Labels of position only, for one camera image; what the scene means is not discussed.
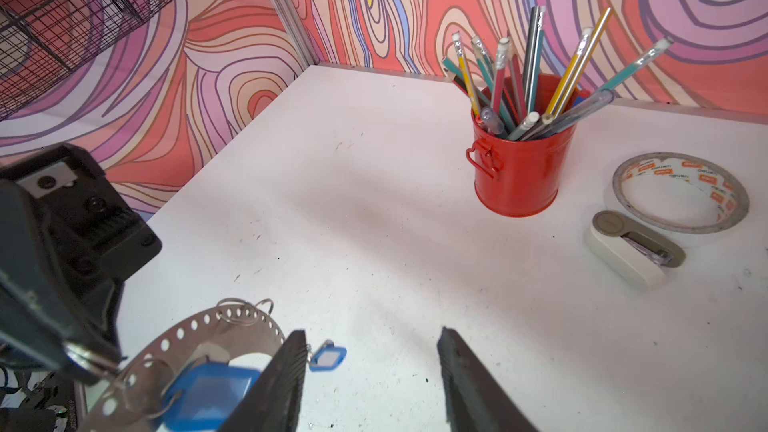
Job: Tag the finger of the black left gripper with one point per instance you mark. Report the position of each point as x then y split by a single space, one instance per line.
58 307

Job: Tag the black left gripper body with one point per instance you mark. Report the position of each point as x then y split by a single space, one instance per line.
68 181

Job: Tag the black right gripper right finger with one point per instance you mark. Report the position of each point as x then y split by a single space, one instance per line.
473 398

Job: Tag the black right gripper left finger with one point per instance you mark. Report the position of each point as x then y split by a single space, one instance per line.
273 403

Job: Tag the blue headed key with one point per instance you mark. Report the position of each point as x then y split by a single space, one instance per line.
203 397

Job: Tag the blue key tag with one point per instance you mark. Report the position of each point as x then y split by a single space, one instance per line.
327 357

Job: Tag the silver metal keyring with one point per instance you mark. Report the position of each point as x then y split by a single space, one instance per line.
135 398

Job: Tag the red pencil cup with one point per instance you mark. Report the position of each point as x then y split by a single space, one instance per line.
521 178

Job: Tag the tape roll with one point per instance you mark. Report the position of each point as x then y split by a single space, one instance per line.
691 201

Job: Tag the pencils in cup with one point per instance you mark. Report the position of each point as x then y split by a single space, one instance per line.
519 103

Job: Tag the black wire basket left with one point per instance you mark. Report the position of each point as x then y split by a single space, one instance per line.
45 41

